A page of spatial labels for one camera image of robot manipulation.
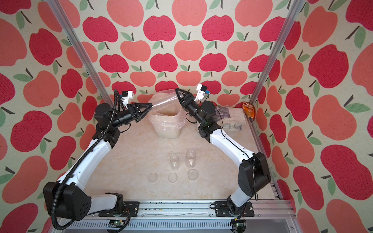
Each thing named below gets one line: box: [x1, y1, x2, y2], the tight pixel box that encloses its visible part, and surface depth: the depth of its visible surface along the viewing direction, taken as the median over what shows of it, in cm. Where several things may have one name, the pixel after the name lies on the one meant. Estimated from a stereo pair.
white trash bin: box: [147, 108, 186, 139], surface depth 86 cm
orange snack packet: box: [242, 100, 256, 119], surface depth 117 cm
